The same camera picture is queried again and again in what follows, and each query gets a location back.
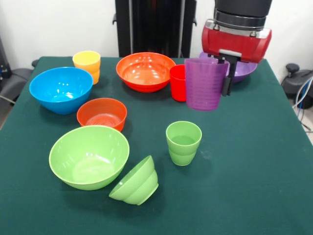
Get small orange bowl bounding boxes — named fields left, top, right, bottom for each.
left=76, top=97, right=128, bottom=132

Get blue bowl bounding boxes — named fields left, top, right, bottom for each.
left=29, top=67, right=94, bottom=115

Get blue and white cables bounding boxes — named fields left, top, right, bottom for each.
left=292, top=78, right=313, bottom=133

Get yellow cup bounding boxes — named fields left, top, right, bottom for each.
left=72, top=50, right=101, bottom=85

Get black machine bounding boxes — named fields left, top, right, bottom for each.
left=0, top=34, right=12, bottom=81

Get purple cup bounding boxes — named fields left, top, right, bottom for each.
left=184, top=58, right=230, bottom=112

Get red cup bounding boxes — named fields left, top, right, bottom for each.
left=169, top=64, right=187, bottom=102

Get large purple bowl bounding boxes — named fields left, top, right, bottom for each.
left=198, top=51, right=259, bottom=84

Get large green bowl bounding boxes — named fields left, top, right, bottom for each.
left=48, top=125, right=130, bottom=191

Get large orange bowl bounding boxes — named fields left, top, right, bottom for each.
left=115, top=51, right=177, bottom=93

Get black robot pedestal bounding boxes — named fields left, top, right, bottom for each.
left=112, top=0, right=198, bottom=58

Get small green bowl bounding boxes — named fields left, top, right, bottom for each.
left=109, top=155, right=159, bottom=206

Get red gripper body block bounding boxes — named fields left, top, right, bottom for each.
left=201, top=23, right=272, bottom=64

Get green cup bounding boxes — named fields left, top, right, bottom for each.
left=165, top=120, right=203, bottom=166

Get dark green tablecloth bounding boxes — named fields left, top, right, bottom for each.
left=0, top=56, right=313, bottom=235

